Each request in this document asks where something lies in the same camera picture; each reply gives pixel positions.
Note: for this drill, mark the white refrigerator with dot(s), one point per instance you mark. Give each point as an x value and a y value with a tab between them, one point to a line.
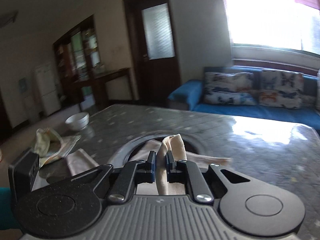
46	89

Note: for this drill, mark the dark wooden display cabinet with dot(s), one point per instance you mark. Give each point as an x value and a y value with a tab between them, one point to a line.
76	54

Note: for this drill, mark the blue sofa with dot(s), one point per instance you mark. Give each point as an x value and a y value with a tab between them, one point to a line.
252	92

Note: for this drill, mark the window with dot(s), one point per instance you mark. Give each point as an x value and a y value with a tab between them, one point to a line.
287	24

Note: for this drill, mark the dark wooden door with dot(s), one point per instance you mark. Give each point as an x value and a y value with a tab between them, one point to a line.
152	44

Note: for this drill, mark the butterfly cushion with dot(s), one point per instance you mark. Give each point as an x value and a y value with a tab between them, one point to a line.
228	88
281	89

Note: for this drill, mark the left butterfly cushion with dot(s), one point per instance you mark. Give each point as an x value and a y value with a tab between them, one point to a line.
228	88

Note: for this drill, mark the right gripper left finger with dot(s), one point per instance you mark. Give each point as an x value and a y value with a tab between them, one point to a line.
132	174

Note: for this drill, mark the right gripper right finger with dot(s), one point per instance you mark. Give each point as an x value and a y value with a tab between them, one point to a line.
187	173

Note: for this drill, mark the right butterfly cushion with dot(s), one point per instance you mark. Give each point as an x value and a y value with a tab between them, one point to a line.
281	89

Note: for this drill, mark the white ceramic bowl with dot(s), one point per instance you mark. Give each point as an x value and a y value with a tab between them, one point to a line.
77	121

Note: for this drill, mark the dark wooden side counter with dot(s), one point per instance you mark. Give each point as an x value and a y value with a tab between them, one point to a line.
102	83

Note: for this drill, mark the cream sweatshirt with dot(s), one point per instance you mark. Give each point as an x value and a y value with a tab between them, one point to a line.
170	150

